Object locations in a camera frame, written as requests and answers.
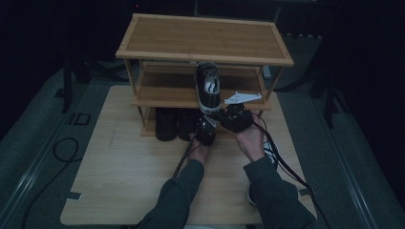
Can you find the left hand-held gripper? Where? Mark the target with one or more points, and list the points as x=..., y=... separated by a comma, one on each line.
x=205, y=133

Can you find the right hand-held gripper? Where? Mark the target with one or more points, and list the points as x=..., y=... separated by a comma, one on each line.
x=237, y=119

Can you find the black leather shoe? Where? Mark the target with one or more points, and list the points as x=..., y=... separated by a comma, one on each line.
x=166, y=125
x=187, y=125

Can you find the black and white sneaker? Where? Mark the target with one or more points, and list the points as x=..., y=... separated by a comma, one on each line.
x=208, y=97
x=270, y=151

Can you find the wooden shoe rack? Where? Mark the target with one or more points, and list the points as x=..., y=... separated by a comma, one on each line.
x=203, y=39

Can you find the person's left hand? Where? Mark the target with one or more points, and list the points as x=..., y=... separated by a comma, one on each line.
x=199, y=152

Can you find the person's right hand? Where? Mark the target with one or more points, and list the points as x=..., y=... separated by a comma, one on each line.
x=251, y=143

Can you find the black metal stand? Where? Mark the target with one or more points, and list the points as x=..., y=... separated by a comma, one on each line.
x=67, y=92
x=331, y=105

